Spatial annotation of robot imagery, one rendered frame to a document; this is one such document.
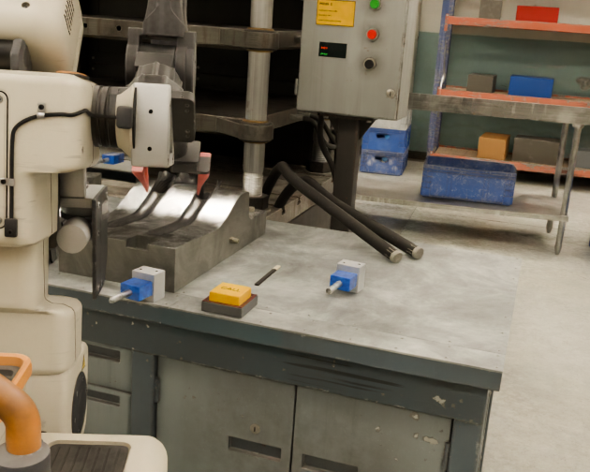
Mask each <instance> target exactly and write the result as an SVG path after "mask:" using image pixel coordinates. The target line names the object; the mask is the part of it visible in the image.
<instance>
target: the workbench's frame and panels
mask: <svg viewBox="0 0 590 472"><path fill-rule="evenodd" d="M48 294H49V295H61V296H67V297H71V298H75V299H78V300H79V301H80V302H81V305H82V314H81V340H82V341H83V342H84V343H85V344H86V345H87V346H88V371H87V410H86V422H85V428H84V432H83V433H84V434H93V435H148V436H152V437H154V438H155V439H157V440H158V441H160V442H161V443H162V444H163V446H164V448H165V450H166V452H167V456H168V472H481V470H482V464H483V457H484V452H485V445H486V438H487V433H488V426H489V420H490V414H491V407H492V401H493V395H494V391H500V385H501V379H502V375H503V374H500V373H496V372H491V371H486V370H480V369H476V368H471V367H466V366H462V365H457V364H452V363H446V362H442V361H433V360H428V359H424V358H418V357H413V356H408V355H404V354H399V353H394V352H389V351H384V350H379V349H374V348H370V347H361V346H355V345H351V344H346V343H341V342H336V341H332V340H327V339H321V338H316V337H312V336H307V335H302V334H297V333H292V332H283V331H278V330H274V329H269V328H264V327H259V326H254V325H249V324H244V323H240V322H235V321H230V320H224V319H220V318H215V317H206V316H202V315H196V314H191V313H186V312H182V311H177V310H172V309H168V308H162V307H157V306H152V305H148V304H143V303H138V302H129V301H124V300H120V301H118V302H115V303H109V299H110V297H105V296H99V295H98V296H97V298H96V300H93V294H90V293H85V292H80V291H76V290H70V289H65V288H57V287H52V286H48Z"/></svg>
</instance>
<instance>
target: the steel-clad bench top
mask: <svg viewBox="0 0 590 472"><path fill-rule="evenodd" d="M387 243H388V242H387ZM412 243H414V242H412ZM414 244H416V245H417V246H419V247H421V248H422V249H423V255H422V257H421V258H419V259H415V258H413V257H411V256H410V255H409V254H407V253H405V252H404V251H402V250H400V249H399V248H397V247H395V246H394V245H392V244H391V246H393V247H394V248H396V249H397V250H398V251H399V252H401V253H402V255H403V256H402V259H401V260H400V261H399V262H398V263H393V262H391V261H390V260H389V259H387V258H386V257H384V256H383V255H382V254H380V253H379V252H378V251H376V250H375V249H374V248H373V247H372V246H371V245H370V244H368V243H367V242H365V241H364V240H363V239H361V238H360V237H359V236H357V235H356V234H355V233H352V232H345V231H340V230H333V229H322V228H315V227H309V226H303V225H296V224H290V223H284V222H277V221H272V220H266V229H265V233H264V234H263V235H261V236H260V237H258V238H257V239H255V240H254V241H253V242H252V243H250V244H248V245H247V246H245V247H244V248H242V249H241V250H239V251H238V252H236V253H234V254H233V255H231V256H230V257H228V258H226V259H225V260H223V261H222V262H220V263H219V264H217V265H216V266H214V267H213V268H212V269H211V270H209V271H208V272H206V273H204V274H203V275H201V276H199V277H198V278H196V279H195V280H193V281H192V282H190V283H189V284H187V285H186V286H184V287H183V288H181V289H179V290H178V291H176V292H175V293H172V292H167V291H165V297H164V298H162V299H160V300H158V301H156V302H148V301H145V300H142V301H140V302H138V303H143V304H148V305H152V306H157V307H162V308H168V309H172V310H177V311H182V312H186V313H191V314H196V315H202V316H206V317H215V318H220V319H224V320H230V321H235V322H240V323H244V324H249V325H254V326H259V327H264V328H269V329H274V330H278V331H283V332H292V333H297V334H302V335H307V336H312V337H316V338H321V339H327V340H332V341H336V342H341V343H346V344H351V345H355V346H361V347H370V348H374V349H379V350H384V351H389V352H394V353H399V354H404V355H408V356H413V357H418V358H424V359H428V360H433V361H442V362H446V363H452V364H457V365H462V366H466V367H471V368H476V369H480V370H486V371H491V372H496V373H500V374H503V369H504V363H505V358H506V353H507V347H508V341H509V331H510V325H511V321H512V315H513V309H514V304H515V298H516V292H517V287H518V282H519V276H520V270H521V265H522V258H514V257H508V256H501V255H496V254H489V253H482V252H477V251H470V250H464V249H458V248H451V247H446V246H439V245H432V244H427V243H414ZM56 256H57V260H55V261H54V262H53V263H51V261H49V275H48V286H52V287H57V288H65V289H70V290H76V291H80V292H85V293H90V294H93V290H92V277H87V276H82V275H76V274H72V273H62V272H59V253H58V254H57V255H56ZM343 259H347V260H352V261H357V262H360V263H365V264H366V266H365V276H364V286H363V289H362V290H361V291H359V292H358V293H355V292H351V291H349V292H347V291H343V290H339V289H337V290H335V291H334V292H332V293H331V294H328V293H326V288H328V287H329V286H330V279H331V274H333V273H335V272H336V268H337V263H338V262H340V261H341V260H343ZM276 265H279V266H281V267H280V268H279V269H278V270H277V271H276V272H274V273H273V274H272V275H271V276H270V277H268V278H267V279H266V280H265V281H264V282H263V283H261V284H260V285H259V286H255V283H256V282H257V281H258V280H259V279H260V278H262V277H263V276H264V275H265V274H266V273H268V272H269V271H270V270H271V269H272V268H274V267H275V266H276ZM223 282H224V283H229V284H234V285H239V286H245V287H250V288H251V293H252V294H258V304H257V305H256V306H255V307H254V308H253V309H252V310H250V311H249V312H248V313H247V314H246V315H245V316H244V317H242V318H238V317H229V316H224V315H219V314H215V313H210V312H204V311H201V302H202V300H204V299H205V298H206V297H208V296H209V295H210V291H211V290H213V289H214V288H216V287H217V286H218V285H220V284H221V283H223ZM123 300H124V301H129V302H137V301H133V300H129V299H126V298H124V299H123Z"/></svg>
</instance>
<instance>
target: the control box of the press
mask: <svg viewBox="0 0 590 472"><path fill-rule="evenodd" d="M418 8H419V0H303V14H302V40H301V54H300V68H299V78H298V79H295V91H294V94H295V95H297V111H309V112H317V115H318V123H317V141H318V144H319V147H320V150H321V152H322V153H323V155H324V157H325V158H326V160H327V162H328V165H329V167H330V169H331V173H332V181H333V192H332V194H333V195H334V196H335V197H337V198H338V199H339V200H341V201H342V202H344V203H345V204H347V205H349V206H351V207H352V208H354V209H355V201H356V191H357V181H358V170H359V160H360V149H361V137H362V136H363V135H364V134H365V132H366V131H367V130H368V129H369V128H370V126H371V125H372V124H373V123H374V121H375V120H378V119H380V120H390V121H398V120H400V119H402V118H404V117H406V114H407V105H408V97H409V87H410V79H411V69H412V61H413V52H414V43H415V35H416V25H417V17H418ZM325 118H329V119H330V121H331V123H332V126H333V128H334V130H335V131H336V133H337V135H338V136H337V147H336V158H335V164H334V162H333V160H332V157H331V155H330V153H329V151H328V149H327V147H326V145H325V142H324V137H323V126H324V120H325ZM330 229H333V230H340V231H345V232H352V231H351V230H350V229H348V228H347V227H345V226H344V225H343V224H341V223H340V222H339V221H337V220H336V219H335V218H333V217H332V216H331V226H330Z"/></svg>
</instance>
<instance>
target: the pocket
mask: <svg viewBox="0 0 590 472"><path fill-rule="evenodd" d="M157 240H159V239H158V238H153V237H147V236H141V235H135V236H133V237H130V238H128V239H126V246H125V248H131V249H137V250H141V251H147V249H148V243H153V242H155V241H157Z"/></svg>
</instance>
